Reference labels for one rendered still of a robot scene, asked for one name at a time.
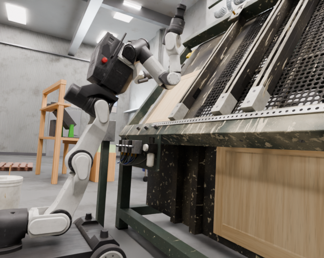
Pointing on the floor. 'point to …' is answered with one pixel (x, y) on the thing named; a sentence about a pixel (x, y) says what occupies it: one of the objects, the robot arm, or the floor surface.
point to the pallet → (14, 166)
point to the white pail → (4, 192)
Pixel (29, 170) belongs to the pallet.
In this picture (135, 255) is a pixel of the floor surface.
